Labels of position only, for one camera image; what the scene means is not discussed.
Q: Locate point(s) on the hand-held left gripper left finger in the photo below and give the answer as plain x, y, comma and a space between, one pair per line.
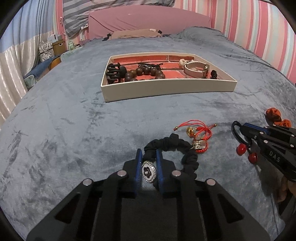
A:
138, 169

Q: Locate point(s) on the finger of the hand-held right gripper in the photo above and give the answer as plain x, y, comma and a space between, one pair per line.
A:
256, 128
261, 139

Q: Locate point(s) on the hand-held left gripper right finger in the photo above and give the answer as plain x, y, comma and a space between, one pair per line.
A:
159, 169

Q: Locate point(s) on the black scrunchie with flower charm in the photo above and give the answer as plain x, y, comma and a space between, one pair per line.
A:
171, 141

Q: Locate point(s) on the beige jewelry tray red lining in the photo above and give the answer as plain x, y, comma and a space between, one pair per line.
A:
161, 89

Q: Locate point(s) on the black hair claw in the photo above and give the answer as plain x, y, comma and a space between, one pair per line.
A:
112, 74

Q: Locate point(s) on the cream scrunchie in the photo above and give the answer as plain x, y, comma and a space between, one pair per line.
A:
182, 61

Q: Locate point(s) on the person's right hand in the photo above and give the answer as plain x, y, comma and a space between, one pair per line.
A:
283, 190

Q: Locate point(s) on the orange scrunchie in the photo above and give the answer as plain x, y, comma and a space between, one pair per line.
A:
274, 115

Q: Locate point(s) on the grey plush blanket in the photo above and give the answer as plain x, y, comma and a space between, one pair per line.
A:
69, 129

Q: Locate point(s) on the orange wooden stool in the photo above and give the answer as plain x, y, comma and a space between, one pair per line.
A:
55, 62

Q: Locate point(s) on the tan pillow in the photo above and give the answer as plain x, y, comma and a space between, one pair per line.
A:
136, 33

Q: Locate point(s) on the green bottle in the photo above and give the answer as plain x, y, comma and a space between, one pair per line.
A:
71, 45

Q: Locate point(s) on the blue cushion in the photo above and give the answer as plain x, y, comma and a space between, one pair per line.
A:
38, 69

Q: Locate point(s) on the brown storage box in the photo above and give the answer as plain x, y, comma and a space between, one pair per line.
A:
58, 46

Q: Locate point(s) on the pink pillow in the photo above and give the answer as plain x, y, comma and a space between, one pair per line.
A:
148, 20

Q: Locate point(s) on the patterned box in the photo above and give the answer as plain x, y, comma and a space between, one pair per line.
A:
46, 51

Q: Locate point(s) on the blue and white curtain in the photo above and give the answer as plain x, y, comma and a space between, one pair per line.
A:
16, 60

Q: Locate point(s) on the grey striped quilt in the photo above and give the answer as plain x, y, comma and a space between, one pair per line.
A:
76, 14

